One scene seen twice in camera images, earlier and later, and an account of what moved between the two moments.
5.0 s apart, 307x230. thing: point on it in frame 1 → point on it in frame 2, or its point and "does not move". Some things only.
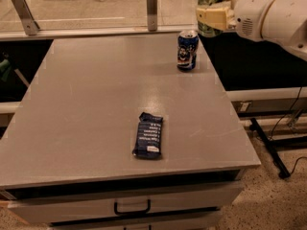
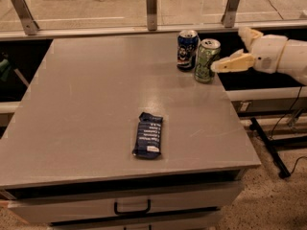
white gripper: (248, 14) → (268, 53)
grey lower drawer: (197, 220) does not move
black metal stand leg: (272, 146) does not move
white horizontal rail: (266, 94) does not move
